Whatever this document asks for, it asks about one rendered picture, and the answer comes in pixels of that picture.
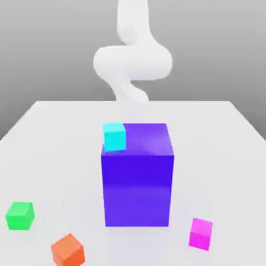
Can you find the large purple box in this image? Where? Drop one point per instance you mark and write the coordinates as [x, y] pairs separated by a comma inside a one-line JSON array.
[[137, 187]]

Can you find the small magenta cube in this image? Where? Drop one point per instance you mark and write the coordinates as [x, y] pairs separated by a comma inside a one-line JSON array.
[[200, 234]]

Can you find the small cyan cube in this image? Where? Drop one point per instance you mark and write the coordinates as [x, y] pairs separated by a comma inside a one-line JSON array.
[[114, 138]]

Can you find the small green cube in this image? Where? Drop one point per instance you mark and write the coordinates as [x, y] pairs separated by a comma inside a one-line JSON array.
[[19, 217]]

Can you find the small orange cube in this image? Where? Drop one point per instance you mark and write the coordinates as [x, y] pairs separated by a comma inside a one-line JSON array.
[[67, 251]]

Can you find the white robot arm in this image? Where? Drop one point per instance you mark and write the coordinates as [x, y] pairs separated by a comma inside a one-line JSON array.
[[133, 62]]

